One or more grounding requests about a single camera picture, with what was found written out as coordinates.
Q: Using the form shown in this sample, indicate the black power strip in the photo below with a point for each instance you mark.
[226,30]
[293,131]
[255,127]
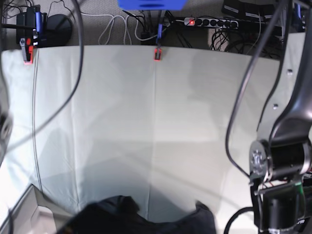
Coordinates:
[211,23]

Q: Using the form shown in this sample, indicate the red black clamp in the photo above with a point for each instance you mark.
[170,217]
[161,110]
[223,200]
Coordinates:
[157,54]
[27,50]

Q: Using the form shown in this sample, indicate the black round bag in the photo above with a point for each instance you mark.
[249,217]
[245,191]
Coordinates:
[59,30]

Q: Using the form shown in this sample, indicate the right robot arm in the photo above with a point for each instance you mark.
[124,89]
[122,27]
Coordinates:
[6,120]

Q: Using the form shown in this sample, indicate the black t-shirt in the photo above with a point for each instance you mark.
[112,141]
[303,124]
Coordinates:
[119,215]

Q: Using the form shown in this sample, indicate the red black clamp left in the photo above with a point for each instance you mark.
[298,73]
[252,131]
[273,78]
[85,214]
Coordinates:
[27,50]

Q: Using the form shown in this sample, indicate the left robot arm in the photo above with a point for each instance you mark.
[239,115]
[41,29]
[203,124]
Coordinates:
[281,155]

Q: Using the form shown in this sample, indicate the light green table cloth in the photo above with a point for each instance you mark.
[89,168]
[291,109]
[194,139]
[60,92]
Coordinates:
[152,130]

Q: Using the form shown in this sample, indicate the blue plastic box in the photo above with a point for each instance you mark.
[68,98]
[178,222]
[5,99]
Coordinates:
[151,4]

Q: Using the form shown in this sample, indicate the red black clamp middle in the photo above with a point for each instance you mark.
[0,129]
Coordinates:
[157,54]

